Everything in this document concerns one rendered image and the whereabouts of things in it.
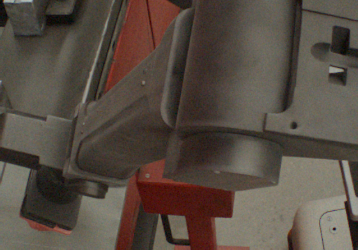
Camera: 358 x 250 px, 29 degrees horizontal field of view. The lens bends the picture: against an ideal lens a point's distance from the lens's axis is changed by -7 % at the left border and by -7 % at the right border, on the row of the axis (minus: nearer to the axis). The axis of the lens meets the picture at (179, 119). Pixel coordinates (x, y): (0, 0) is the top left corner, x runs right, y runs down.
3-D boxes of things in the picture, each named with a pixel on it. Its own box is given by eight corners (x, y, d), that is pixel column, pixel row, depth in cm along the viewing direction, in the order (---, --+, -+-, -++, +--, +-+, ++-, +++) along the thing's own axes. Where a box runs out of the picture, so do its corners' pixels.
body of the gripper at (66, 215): (21, 215, 79) (34, 192, 73) (39, 142, 85) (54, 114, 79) (71, 233, 81) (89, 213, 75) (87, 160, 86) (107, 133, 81)
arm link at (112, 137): (309, 186, 30) (331, -38, 32) (185, 162, 28) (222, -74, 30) (110, 208, 71) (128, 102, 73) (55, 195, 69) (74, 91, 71)
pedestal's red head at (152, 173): (232, 218, 127) (231, 169, 112) (144, 213, 129) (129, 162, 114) (241, 126, 138) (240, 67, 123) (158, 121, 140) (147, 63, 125)
